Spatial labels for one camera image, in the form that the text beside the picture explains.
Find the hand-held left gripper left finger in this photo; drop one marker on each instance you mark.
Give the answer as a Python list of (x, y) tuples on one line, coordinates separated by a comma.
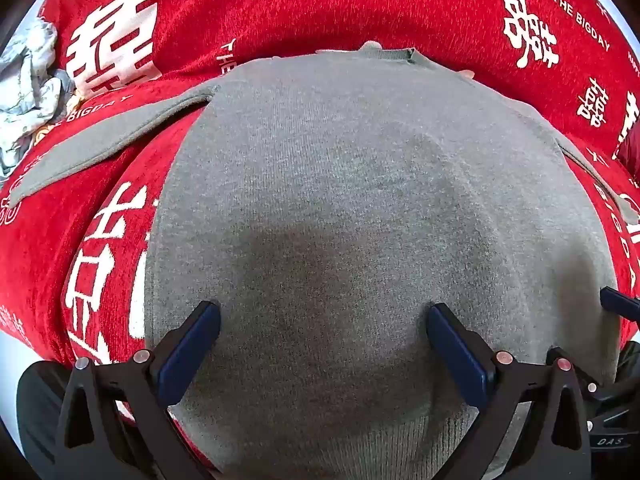
[(192, 345)]

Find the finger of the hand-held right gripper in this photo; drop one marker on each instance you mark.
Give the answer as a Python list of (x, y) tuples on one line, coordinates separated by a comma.
[(622, 304)]

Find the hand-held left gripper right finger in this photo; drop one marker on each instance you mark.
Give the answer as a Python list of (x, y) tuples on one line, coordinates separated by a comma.
[(457, 355)]

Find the grey knit sweater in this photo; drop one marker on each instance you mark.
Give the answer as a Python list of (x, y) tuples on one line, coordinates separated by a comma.
[(350, 210)]

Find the dark red cloth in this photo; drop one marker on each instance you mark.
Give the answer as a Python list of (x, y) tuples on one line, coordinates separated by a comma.
[(630, 155)]

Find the grey-blue garment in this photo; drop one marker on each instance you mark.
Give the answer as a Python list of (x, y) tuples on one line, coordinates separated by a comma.
[(62, 87)]

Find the white patterned garment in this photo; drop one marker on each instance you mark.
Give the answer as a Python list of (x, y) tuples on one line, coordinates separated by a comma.
[(25, 85)]

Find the red printed blanket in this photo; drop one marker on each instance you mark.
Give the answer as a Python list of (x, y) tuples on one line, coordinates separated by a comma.
[(300, 5)]

